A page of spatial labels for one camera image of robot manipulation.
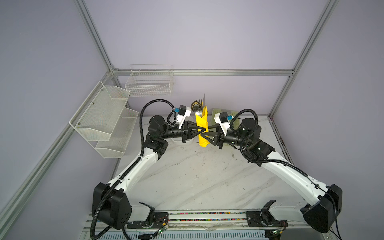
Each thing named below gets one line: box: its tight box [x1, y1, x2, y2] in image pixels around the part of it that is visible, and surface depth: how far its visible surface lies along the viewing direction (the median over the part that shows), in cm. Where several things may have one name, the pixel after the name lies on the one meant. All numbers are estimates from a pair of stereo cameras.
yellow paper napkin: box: [195, 105, 210, 148], surface depth 61 cm
